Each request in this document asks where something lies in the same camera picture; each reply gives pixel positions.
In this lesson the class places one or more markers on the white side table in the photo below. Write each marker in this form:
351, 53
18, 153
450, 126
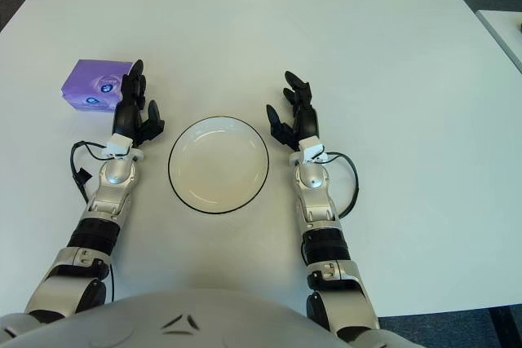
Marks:
505, 34

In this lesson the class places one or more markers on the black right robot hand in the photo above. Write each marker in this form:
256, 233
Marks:
305, 117

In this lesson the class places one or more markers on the white plate with black rim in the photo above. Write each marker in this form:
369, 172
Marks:
218, 168

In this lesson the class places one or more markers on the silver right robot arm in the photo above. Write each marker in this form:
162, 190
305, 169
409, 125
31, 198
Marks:
314, 179

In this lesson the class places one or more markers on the black table leg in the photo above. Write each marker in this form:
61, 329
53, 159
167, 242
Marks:
503, 329

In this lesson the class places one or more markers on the purple tissue paper pack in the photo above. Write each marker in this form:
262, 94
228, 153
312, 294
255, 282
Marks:
87, 79

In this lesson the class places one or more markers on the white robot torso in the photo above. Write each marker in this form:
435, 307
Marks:
183, 323

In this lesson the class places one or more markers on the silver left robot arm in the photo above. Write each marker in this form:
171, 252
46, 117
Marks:
116, 173

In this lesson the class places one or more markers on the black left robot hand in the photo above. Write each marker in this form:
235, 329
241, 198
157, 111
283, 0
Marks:
128, 113

